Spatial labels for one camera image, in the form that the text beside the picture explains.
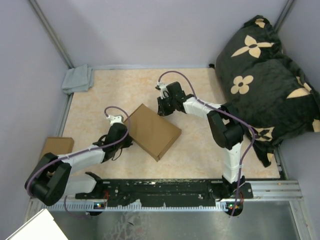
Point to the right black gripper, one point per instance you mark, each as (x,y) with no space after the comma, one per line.
(161,112)

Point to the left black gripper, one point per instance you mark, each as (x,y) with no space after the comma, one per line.
(129,142)

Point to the brown cardboard box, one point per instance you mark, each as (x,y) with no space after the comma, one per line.
(153,133)

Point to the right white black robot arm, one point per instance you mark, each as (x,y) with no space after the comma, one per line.
(227,131)

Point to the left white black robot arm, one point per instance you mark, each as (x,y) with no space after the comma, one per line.
(52,178)

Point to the small folded cardboard box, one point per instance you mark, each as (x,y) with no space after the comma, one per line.
(58,146)

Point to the grey folded cloth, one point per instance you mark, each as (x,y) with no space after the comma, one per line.
(79,79)

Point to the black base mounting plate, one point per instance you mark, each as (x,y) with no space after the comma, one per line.
(161,192)

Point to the black floral pillow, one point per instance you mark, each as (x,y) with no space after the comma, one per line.
(269,90)

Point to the white board corner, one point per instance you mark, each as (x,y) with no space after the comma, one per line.
(42,226)

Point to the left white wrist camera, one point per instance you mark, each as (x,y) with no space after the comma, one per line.
(115,119)

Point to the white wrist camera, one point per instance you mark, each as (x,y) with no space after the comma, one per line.
(162,88)
(115,119)

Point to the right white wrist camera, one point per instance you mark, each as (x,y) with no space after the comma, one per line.
(162,88)

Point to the aluminium frame rail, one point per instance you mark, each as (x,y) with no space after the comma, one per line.
(251,191)

